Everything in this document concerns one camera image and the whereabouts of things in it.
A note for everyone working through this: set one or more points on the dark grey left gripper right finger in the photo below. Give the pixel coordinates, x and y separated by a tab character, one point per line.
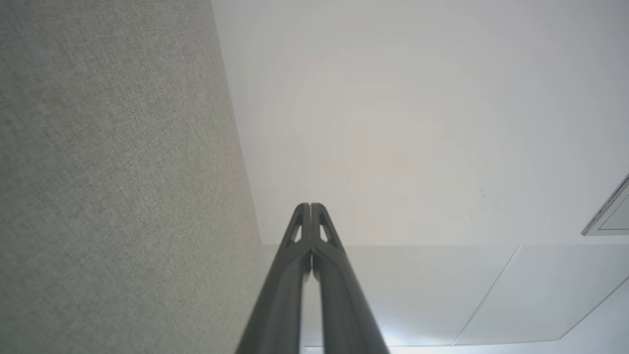
344	309

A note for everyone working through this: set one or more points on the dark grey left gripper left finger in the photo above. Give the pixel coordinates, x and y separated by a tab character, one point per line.
282	305

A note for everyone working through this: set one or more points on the light grey fabric sofa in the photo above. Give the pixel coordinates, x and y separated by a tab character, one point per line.
98	172

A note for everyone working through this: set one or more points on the grey metal framed panel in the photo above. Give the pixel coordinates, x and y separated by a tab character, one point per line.
616	216

